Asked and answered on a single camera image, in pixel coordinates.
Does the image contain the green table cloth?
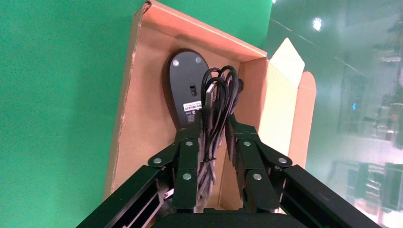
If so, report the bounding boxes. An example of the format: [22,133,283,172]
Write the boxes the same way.
[0,0,273,228]

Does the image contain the black wired computer mouse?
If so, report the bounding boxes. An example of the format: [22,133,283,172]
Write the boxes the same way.
[167,49,245,209]

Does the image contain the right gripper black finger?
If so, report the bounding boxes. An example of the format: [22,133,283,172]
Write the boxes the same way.
[226,114,383,228]

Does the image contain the open brown cardboard box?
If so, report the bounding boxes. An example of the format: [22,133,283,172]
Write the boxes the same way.
[102,0,317,211]

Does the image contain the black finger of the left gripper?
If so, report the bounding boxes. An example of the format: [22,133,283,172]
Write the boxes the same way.
[75,119,204,228]

